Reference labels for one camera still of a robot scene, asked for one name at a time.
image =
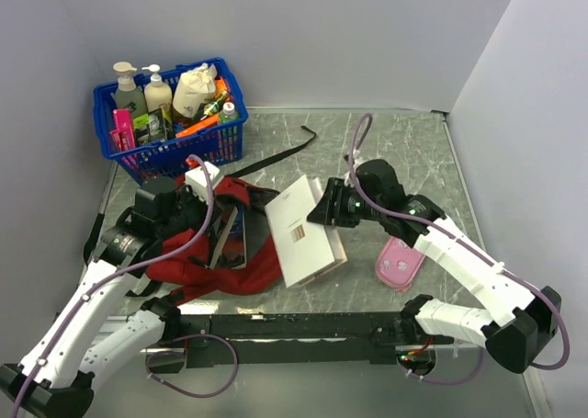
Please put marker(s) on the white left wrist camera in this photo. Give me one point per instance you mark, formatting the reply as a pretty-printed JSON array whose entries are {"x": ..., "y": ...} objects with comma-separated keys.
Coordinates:
[{"x": 202, "y": 177}]

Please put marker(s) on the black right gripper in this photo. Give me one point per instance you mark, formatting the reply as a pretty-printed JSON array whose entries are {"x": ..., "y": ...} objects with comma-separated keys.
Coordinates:
[{"x": 325, "y": 211}]

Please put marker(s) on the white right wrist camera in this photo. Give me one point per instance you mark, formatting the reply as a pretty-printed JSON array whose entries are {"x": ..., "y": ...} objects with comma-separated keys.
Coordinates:
[{"x": 358, "y": 159}]

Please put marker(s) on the dark green box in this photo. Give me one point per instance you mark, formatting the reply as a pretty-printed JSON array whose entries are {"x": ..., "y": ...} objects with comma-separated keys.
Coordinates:
[{"x": 152, "y": 127}]

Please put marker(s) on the cream pump bottle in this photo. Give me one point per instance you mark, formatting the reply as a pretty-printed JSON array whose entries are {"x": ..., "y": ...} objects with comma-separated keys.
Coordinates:
[{"x": 158, "y": 94}]

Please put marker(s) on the red backpack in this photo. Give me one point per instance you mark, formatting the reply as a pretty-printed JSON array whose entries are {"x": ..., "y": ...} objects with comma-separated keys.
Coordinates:
[{"x": 183, "y": 260}]

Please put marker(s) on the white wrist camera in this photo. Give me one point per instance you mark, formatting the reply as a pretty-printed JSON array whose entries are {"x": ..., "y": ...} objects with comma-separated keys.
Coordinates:
[
  {"x": 358, "y": 159},
  {"x": 202, "y": 177}
]

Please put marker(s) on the beige cloth bag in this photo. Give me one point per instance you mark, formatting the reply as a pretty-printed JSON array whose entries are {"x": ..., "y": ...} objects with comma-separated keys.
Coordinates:
[{"x": 194, "y": 88}]

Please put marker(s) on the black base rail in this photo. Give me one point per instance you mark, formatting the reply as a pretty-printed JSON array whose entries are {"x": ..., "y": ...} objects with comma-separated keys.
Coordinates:
[{"x": 375, "y": 337}]

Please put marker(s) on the green glass bottle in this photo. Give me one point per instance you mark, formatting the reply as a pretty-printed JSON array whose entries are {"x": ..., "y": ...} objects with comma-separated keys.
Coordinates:
[{"x": 216, "y": 104}]

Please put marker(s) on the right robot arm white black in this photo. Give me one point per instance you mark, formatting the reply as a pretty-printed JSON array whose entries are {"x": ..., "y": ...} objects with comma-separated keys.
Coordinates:
[{"x": 515, "y": 321}]

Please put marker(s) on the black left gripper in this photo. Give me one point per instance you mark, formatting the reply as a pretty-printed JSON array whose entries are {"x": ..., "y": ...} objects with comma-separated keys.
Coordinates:
[{"x": 186, "y": 191}]

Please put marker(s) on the grey-green pump bottle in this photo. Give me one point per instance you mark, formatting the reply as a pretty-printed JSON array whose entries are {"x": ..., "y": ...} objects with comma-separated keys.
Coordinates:
[{"x": 128, "y": 95}]

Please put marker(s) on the Jane Eyre book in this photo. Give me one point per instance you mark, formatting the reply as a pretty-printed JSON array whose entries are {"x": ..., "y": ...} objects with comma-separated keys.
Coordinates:
[{"x": 227, "y": 239}]

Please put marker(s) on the pink pencil case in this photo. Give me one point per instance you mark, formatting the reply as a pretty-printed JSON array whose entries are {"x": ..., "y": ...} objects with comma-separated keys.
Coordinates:
[{"x": 398, "y": 264}]

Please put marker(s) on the pink box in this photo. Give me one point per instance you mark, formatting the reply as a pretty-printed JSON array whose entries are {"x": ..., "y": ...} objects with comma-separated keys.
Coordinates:
[{"x": 123, "y": 133}]

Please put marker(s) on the white book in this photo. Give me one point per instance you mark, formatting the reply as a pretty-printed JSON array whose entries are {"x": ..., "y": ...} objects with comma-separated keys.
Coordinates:
[{"x": 305, "y": 250}]

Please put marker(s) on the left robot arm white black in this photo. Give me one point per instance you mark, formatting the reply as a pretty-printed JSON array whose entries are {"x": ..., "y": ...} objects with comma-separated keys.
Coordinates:
[{"x": 59, "y": 377}]

